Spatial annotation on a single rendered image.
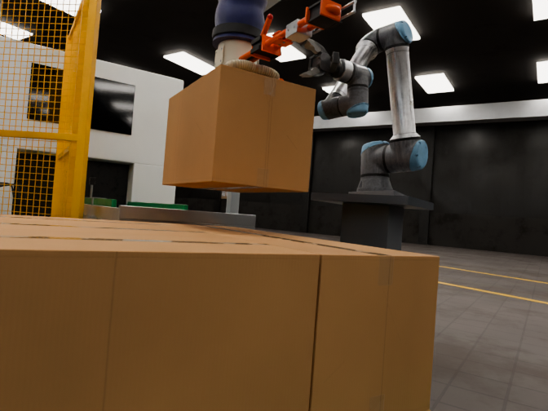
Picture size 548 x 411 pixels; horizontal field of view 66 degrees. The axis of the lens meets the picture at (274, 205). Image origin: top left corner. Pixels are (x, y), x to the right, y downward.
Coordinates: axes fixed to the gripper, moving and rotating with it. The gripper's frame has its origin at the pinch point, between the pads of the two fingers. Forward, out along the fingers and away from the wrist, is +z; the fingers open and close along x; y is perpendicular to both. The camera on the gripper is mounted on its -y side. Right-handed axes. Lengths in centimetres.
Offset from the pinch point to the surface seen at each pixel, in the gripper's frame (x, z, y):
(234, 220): -67, -7, 61
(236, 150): -41.3, 26.5, -3.4
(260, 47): -2.1, 18.3, -0.1
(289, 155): -40.0, 4.4, -3.8
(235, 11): 18.3, 20.4, 19.8
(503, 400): -124, -68, -48
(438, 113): 212, -765, 529
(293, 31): -2.5, 17.1, -20.1
